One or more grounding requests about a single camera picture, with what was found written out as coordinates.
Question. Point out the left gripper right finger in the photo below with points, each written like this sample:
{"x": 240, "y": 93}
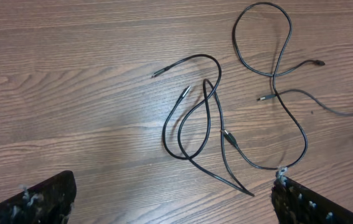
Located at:
{"x": 295, "y": 203}

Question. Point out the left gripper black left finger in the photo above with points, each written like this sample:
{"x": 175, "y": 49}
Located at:
{"x": 49, "y": 202}

